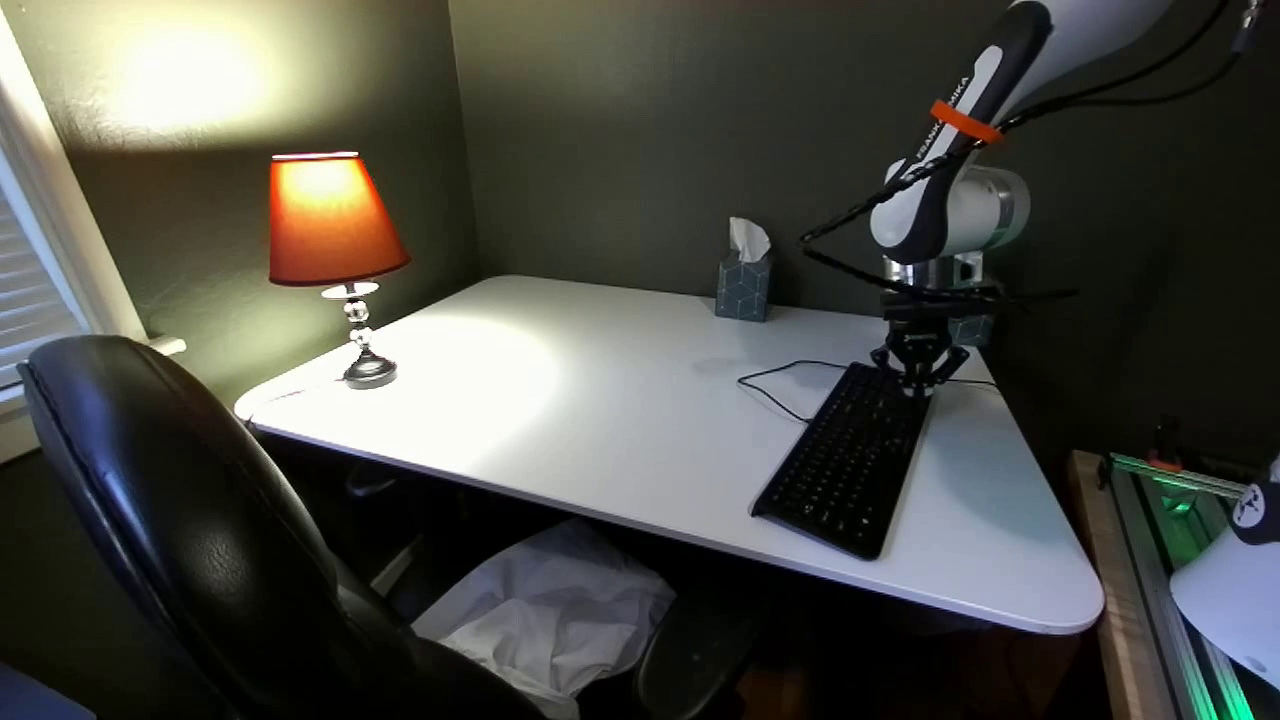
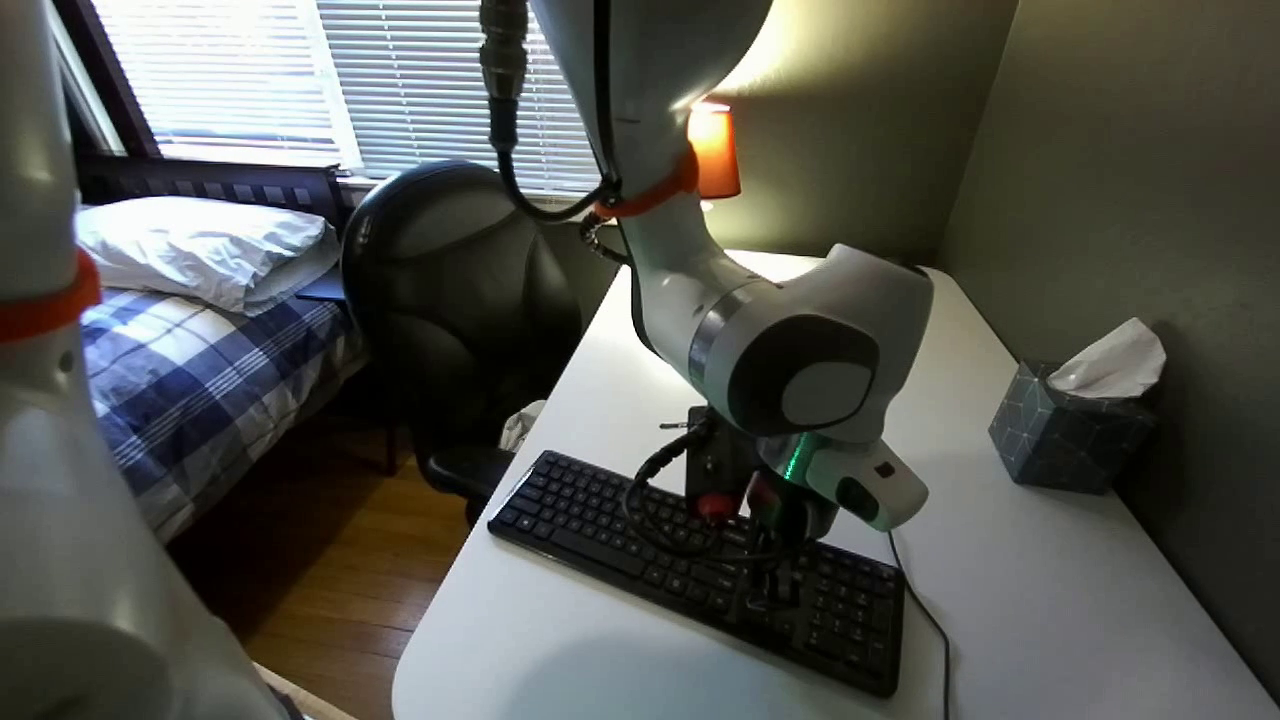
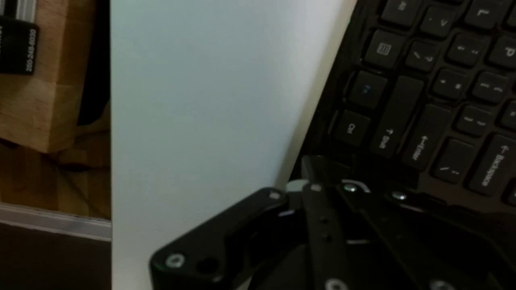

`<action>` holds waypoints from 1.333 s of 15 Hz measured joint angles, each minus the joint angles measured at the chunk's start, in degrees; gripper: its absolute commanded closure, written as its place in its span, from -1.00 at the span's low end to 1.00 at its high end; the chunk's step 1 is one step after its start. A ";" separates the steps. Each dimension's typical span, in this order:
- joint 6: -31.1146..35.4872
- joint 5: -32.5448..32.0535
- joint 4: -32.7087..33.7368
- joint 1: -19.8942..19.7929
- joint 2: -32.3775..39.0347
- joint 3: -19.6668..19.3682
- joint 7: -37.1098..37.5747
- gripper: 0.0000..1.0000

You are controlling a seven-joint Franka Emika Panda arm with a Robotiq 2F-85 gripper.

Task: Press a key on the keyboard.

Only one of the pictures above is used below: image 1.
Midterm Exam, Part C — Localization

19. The white plastic trash bag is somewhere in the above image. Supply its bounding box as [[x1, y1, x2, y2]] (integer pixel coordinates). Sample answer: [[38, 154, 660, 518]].
[[410, 514, 680, 720]]

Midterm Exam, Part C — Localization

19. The small teal tissue box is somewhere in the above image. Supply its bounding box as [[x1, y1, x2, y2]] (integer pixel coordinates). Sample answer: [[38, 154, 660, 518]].
[[712, 213, 775, 323]]

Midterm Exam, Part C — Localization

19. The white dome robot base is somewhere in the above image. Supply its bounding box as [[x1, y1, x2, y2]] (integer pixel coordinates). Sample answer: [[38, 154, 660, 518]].
[[1167, 518, 1280, 690]]

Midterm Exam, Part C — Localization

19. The black keyboard cable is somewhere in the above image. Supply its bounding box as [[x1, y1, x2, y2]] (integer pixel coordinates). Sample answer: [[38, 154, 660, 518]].
[[734, 351, 1000, 433]]

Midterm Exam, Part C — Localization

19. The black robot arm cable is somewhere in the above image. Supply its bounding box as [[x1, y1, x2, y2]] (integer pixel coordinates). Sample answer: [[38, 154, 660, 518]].
[[795, 0, 1267, 289]]

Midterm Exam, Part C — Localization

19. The black computer keyboard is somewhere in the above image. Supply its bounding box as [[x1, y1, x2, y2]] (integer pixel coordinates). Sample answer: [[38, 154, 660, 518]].
[[747, 358, 936, 563]]

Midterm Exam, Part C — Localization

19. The metal rail with green light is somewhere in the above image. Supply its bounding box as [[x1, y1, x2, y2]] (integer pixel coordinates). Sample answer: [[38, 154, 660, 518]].
[[1100, 447, 1260, 720]]

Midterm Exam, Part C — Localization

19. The wooden side frame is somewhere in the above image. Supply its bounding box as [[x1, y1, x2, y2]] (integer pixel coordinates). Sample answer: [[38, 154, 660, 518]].
[[1063, 447, 1182, 720]]

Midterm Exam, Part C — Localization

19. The white window blind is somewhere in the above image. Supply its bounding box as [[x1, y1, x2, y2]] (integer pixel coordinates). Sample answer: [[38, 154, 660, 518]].
[[0, 130, 98, 405]]

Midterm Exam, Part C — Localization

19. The black leather office chair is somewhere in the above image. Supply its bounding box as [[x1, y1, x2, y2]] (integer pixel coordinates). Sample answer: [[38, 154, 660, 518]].
[[16, 332, 544, 720]]

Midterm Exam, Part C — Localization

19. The orange shade table lamp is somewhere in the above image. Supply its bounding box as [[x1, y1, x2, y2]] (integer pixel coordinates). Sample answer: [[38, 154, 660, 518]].
[[263, 148, 414, 391]]

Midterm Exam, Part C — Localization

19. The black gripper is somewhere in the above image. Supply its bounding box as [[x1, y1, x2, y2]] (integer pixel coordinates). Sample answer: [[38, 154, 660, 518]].
[[868, 281, 1006, 398]]

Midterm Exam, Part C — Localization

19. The black cap with white logo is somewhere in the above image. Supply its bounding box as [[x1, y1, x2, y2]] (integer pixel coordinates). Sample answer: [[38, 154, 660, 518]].
[[1223, 454, 1280, 549]]

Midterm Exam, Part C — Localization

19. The black trash bin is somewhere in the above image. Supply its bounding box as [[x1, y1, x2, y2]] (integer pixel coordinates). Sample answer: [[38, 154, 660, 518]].
[[627, 590, 762, 720]]

